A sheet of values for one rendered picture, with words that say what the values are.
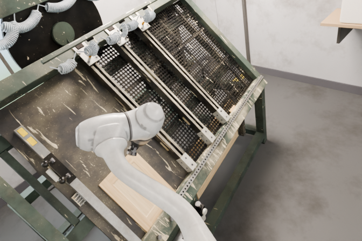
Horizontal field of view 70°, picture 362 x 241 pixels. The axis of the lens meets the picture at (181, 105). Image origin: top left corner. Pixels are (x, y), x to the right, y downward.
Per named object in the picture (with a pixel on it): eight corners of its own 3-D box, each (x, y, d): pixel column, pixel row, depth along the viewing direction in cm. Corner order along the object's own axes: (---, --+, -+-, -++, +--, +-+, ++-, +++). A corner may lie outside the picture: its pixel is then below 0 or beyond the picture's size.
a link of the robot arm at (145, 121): (152, 113, 101) (119, 120, 95) (163, 94, 88) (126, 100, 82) (160, 139, 97) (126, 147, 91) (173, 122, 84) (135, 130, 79)
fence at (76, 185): (134, 248, 150) (137, 248, 147) (13, 132, 143) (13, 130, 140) (139, 240, 153) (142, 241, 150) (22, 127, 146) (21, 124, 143)
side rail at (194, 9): (249, 83, 268) (257, 78, 259) (176, 4, 260) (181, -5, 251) (252, 78, 273) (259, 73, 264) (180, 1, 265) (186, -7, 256)
